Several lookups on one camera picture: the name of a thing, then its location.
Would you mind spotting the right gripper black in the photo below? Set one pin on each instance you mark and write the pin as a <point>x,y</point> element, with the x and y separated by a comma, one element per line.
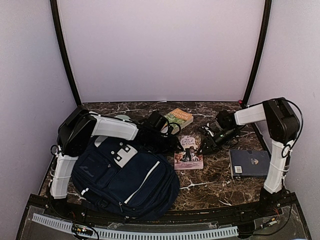
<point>210,143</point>

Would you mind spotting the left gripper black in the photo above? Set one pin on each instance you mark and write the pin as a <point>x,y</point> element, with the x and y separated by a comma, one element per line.
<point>172,146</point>

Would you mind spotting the Taming of the Shrew book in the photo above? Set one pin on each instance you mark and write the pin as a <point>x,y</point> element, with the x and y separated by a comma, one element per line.
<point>190,158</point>

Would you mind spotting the dark blue hardcover book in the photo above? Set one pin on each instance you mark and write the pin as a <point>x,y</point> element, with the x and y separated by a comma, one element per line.
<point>249,163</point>

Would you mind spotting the navy blue student backpack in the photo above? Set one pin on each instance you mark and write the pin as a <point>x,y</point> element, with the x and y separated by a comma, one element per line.
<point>122,177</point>

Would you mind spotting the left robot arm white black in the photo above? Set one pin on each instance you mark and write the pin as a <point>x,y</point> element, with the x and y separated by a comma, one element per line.
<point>74,134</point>

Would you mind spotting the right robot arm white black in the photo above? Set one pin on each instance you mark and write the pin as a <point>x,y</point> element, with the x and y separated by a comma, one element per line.
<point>284,129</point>

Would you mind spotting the orange green Treehouse paperback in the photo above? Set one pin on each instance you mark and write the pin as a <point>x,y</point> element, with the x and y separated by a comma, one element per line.
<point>178,120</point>

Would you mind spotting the pale green bowl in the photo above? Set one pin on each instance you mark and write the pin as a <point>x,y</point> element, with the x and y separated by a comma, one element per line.
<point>123,117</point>

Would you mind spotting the small circuit board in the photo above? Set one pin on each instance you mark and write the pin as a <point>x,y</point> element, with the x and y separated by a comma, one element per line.
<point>81,230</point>

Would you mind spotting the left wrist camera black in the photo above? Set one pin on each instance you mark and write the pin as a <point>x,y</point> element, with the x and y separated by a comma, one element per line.
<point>157,121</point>

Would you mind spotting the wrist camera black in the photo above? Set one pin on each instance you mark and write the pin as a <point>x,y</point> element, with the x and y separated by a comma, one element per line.
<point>225,119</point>
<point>157,121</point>

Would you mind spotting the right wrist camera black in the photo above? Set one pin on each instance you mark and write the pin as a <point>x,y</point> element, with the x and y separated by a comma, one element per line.
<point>225,119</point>

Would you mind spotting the right black frame post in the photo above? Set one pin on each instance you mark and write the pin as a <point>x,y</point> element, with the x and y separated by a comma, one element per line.
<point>259,51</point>

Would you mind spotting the black frame post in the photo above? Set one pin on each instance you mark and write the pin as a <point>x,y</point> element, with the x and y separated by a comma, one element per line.
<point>63,51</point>
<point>259,51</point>

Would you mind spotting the grey slotted cable duct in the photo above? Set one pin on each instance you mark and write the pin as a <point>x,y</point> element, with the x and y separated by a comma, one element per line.
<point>119,231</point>

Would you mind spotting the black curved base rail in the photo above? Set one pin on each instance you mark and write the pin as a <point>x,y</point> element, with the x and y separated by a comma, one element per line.
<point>243,214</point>

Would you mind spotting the left black frame post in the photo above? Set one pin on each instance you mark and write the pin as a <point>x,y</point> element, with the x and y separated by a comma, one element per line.
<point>63,51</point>

